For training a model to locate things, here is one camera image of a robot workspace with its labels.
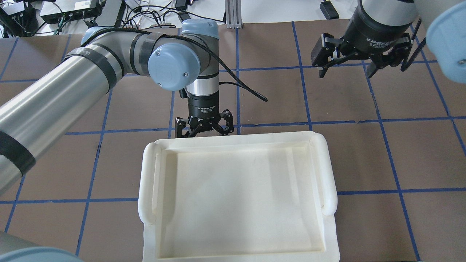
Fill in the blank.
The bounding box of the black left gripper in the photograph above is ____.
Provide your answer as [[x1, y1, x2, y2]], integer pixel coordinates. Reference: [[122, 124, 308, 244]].
[[176, 93, 234, 139]]

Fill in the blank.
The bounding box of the white plastic tray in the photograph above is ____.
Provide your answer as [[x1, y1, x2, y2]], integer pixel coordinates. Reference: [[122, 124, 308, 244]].
[[138, 131, 340, 262]]

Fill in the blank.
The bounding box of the aluminium frame post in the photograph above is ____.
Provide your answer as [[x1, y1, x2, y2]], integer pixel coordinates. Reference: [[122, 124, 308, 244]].
[[225, 0, 243, 29]]

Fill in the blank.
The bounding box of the black network switch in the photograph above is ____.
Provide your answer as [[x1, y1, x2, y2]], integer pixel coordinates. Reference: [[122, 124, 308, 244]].
[[39, 0, 103, 24]]

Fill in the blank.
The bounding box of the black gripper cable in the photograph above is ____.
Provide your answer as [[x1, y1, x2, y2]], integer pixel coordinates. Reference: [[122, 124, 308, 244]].
[[82, 27, 268, 102]]

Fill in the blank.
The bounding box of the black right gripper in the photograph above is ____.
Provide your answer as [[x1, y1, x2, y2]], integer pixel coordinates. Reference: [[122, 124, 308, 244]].
[[311, 4, 412, 79]]

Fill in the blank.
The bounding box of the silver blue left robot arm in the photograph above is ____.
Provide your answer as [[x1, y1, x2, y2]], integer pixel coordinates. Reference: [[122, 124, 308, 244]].
[[0, 19, 224, 194]]

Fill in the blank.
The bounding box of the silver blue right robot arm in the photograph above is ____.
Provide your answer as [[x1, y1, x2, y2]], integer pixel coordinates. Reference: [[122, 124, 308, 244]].
[[175, 0, 465, 139]]

